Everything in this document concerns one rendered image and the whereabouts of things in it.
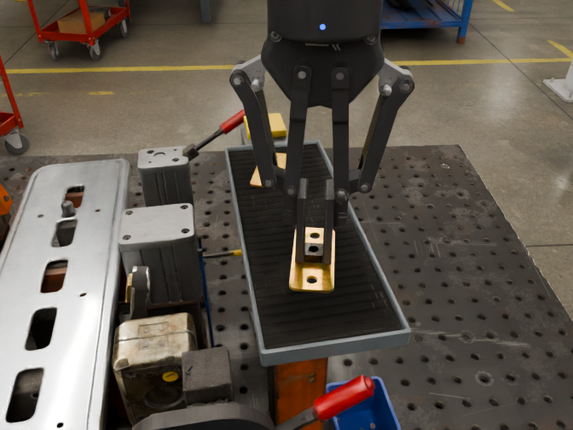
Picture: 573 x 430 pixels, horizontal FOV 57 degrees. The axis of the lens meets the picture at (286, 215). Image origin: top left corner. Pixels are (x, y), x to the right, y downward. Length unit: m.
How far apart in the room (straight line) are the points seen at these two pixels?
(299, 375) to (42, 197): 0.56
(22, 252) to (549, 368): 0.96
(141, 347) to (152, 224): 0.18
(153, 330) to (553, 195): 2.60
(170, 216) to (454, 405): 0.61
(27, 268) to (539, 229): 2.31
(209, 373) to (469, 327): 0.73
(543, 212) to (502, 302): 1.65
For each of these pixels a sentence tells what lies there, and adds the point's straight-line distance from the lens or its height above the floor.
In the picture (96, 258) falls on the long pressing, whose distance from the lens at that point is 0.86.
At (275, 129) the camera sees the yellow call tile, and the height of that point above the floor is 1.16.
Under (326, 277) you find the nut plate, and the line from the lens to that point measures 0.46.
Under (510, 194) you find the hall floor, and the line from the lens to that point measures 2.94.
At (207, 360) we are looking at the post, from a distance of 0.56.
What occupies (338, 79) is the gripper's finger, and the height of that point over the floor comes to 1.40.
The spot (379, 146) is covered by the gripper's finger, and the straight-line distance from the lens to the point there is 0.40.
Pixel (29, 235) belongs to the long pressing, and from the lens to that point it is 0.95.
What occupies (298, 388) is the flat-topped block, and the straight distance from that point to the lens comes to 0.77.
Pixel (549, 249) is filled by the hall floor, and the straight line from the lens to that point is 2.64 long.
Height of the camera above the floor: 1.54
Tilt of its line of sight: 37 degrees down
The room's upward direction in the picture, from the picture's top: straight up
